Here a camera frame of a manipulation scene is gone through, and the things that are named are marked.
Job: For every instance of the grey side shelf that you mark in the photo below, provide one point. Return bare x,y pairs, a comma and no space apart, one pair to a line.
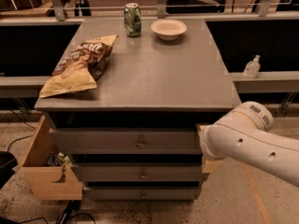
21,87
267,82

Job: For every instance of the grey drawer cabinet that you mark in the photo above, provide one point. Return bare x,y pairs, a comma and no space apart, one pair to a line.
148,83

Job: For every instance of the clear sanitizer bottle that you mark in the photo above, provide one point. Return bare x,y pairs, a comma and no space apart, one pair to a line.
252,68

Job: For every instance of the green soda can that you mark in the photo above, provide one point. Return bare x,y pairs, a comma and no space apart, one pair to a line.
132,19

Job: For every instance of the black object at left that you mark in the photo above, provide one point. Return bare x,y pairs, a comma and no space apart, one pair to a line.
7,163

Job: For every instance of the grey side shelf left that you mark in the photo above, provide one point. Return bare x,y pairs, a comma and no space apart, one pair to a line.
21,87

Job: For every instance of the light wooden box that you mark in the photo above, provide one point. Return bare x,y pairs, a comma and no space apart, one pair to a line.
47,181

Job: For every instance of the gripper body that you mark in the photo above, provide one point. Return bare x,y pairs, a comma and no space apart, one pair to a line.
206,143

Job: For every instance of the grey bottom drawer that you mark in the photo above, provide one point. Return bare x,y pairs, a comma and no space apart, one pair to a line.
136,193

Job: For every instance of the black office chair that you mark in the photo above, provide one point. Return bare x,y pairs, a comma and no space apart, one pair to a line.
194,6

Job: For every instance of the grey drawer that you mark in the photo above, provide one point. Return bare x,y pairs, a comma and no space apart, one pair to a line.
137,172
136,193
126,141

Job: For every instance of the items inside wooden box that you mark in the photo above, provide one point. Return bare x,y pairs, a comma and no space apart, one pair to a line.
59,159

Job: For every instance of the white paper bowl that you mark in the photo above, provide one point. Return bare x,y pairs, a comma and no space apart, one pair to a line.
168,30

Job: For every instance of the grey middle drawer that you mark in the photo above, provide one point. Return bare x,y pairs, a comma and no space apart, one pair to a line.
137,172

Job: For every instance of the grey top drawer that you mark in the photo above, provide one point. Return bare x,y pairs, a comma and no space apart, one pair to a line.
126,141

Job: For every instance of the grey side shelf right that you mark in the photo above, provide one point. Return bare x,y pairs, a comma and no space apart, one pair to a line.
267,82

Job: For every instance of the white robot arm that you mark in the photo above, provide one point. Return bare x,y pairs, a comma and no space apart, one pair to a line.
243,135

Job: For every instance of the brown yellow chip bag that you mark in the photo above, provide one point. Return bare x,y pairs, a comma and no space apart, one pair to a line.
80,69

